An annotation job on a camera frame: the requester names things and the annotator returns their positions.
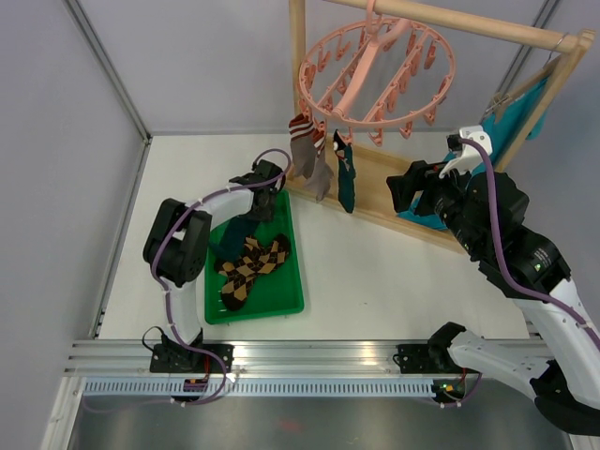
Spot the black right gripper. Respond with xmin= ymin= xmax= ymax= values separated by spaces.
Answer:
xmin=387 ymin=155 xmax=487 ymax=256

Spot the dark teal christmas sock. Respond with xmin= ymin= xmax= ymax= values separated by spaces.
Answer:
xmin=333 ymin=129 xmax=356 ymax=214

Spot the grey sock red striped cuff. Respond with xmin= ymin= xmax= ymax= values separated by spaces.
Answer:
xmin=288 ymin=113 xmax=315 ymax=179

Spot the pink round clip hanger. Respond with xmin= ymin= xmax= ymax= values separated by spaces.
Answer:
xmin=296 ymin=1 xmax=458 ymax=146

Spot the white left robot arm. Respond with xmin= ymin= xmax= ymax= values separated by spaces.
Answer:
xmin=142 ymin=159 xmax=285 ymax=372

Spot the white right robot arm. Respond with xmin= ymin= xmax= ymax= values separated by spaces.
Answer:
xmin=386 ymin=161 xmax=599 ymax=436

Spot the wooden hanging rack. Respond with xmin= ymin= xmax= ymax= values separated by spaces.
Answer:
xmin=289 ymin=1 xmax=596 ymax=251

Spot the brown argyle sock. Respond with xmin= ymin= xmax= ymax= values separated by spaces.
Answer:
xmin=214 ymin=233 xmax=292 ymax=278
xmin=217 ymin=261 xmax=278 ymax=311

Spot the teal cloth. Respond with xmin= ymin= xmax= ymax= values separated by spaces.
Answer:
xmin=398 ymin=77 xmax=548 ymax=231

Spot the green plastic tray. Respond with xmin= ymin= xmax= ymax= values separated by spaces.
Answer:
xmin=204 ymin=191 xmax=305 ymax=324

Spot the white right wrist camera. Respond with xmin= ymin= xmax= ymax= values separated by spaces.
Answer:
xmin=439 ymin=125 xmax=493 ymax=179

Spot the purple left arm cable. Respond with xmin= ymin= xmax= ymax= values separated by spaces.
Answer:
xmin=150 ymin=148 xmax=293 ymax=351

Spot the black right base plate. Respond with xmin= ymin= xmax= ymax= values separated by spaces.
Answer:
xmin=393 ymin=343 xmax=453 ymax=375

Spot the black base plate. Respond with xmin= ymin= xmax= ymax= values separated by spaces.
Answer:
xmin=393 ymin=343 xmax=453 ymax=375
xmin=149 ymin=343 xmax=234 ymax=375

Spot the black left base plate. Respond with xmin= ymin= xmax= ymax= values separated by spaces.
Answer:
xmin=149 ymin=343 xmax=234 ymax=375

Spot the aluminium mounting rail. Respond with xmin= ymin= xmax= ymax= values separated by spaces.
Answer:
xmin=63 ymin=339 xmax=576 ymax=376

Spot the white slotted cable duct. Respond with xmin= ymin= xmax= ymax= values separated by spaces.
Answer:
xmin=83 ymin=377 xmax=435 ymax=398

